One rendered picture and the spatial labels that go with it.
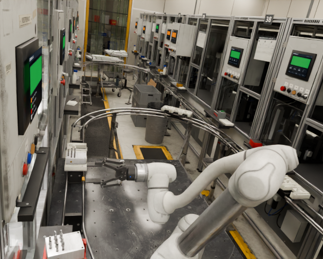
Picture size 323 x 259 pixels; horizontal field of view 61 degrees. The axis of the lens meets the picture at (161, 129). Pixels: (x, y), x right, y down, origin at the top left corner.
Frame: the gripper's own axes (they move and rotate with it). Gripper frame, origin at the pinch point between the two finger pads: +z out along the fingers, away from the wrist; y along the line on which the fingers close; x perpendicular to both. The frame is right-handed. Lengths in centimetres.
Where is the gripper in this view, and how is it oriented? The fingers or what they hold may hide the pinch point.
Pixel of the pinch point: (92, 172)
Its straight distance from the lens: 135.9
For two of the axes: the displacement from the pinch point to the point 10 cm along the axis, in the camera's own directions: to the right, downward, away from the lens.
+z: -9.6, -0.5, -2.9
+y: 1.5, -9.2, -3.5
